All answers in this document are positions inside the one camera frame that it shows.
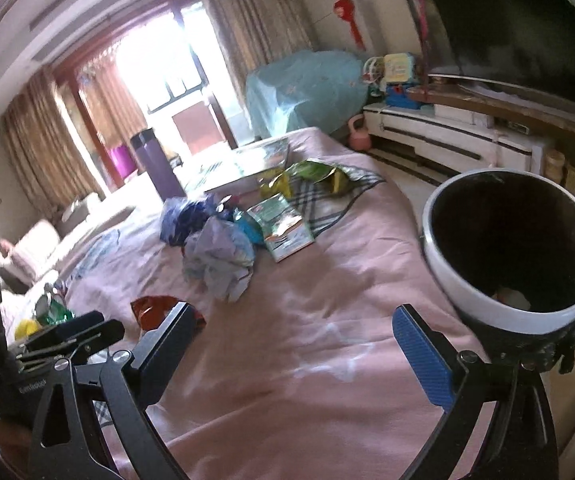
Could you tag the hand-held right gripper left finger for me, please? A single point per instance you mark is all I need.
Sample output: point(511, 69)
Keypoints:
point(167, 340)

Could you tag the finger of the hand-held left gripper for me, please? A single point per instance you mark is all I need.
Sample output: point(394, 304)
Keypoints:
point(80, 322)
point(97, 337)

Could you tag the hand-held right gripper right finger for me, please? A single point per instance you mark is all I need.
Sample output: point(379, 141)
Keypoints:
point(425, 360)

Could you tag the blue plastic wrapper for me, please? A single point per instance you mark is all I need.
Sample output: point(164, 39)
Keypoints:
point(248, 230)

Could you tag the white-rimmed black trash bin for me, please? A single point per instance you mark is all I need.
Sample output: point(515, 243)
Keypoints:
point(512, 240)

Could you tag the green and white carton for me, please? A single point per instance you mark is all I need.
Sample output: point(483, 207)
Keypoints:
point(282, 230)

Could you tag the yellow snack bag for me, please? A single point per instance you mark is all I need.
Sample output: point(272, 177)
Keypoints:
point(275, 185)

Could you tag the person's left hand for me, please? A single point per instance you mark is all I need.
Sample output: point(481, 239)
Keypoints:
point(10, 440)

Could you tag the green foil packet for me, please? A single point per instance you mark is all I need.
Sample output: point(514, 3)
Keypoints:
point(55, 307)

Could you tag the red snack wrapper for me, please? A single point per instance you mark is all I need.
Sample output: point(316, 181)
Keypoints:
point(147, 310)

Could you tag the yellow crumpled wrapper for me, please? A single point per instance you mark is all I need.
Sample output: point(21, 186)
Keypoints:
point(26, 330)

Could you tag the beige sofa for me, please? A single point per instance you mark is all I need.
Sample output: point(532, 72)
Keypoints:
point(52, 240)

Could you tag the pale blue crumpled plastic bag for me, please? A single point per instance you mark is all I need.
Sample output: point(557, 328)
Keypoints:
point(217, 260)

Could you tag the dark blue crumpled bag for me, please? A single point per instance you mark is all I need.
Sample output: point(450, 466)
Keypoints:
point(187, 220)

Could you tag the pink blanket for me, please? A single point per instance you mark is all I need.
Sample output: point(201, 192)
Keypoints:
point(292, 335)

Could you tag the magenta plastic bin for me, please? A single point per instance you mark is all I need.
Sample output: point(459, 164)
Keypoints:
point(122, 162)

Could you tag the purple thermos bottle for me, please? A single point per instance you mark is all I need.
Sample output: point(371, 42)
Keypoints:
point(160, 165)

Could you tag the plaid heart-shaped cloth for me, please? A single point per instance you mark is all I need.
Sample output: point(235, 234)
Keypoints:
point(330, 210)

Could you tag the beige patterned curtain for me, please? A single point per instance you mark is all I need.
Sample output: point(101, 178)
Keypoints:
point(47, 140)
point(252, 15)

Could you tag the glossy flat box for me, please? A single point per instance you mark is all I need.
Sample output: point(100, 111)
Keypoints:
point(237, 165)

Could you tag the brown balcony chair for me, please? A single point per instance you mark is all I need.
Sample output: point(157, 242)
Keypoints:
point(197, 127)

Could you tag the green snack bag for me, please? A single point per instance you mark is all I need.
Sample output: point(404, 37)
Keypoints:
point(317, 172)

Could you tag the white television cabinet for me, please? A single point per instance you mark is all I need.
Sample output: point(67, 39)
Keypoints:
point(447, 135)

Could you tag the pink kettlebell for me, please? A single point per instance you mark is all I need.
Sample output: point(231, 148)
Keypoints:
point(360, 137)

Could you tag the round beige jar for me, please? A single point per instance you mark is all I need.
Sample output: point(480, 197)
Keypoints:
point(555, 166)

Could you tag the balcony glass door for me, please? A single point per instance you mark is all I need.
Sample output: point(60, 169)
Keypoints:
point(142, 70)

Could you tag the brown wooden shelf board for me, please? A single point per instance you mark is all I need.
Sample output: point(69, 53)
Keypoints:
point(517, 105)

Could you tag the teal cloth-covered furniture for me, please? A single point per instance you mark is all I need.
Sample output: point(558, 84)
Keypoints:
point(302, 90)

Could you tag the black flat television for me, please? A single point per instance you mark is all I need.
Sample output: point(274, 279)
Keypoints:
point(512, 25)

